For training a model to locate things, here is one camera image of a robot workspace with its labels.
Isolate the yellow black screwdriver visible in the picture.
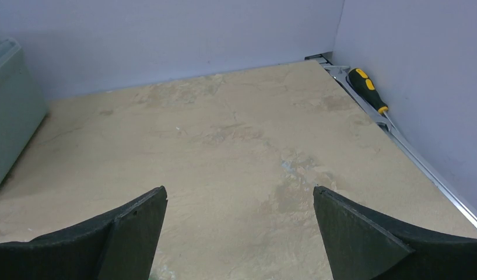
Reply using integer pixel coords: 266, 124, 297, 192
348, 68, 394, 131

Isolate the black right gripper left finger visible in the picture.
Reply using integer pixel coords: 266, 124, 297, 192
0, 186, 167, 279

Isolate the aluminium frame rail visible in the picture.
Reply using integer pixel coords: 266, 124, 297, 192
304, 53, 477, 229

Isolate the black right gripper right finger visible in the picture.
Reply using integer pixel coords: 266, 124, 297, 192
313, 186, 477, 279

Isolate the green plastic toolbox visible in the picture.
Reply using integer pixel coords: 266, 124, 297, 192
0, 37, 48, 185

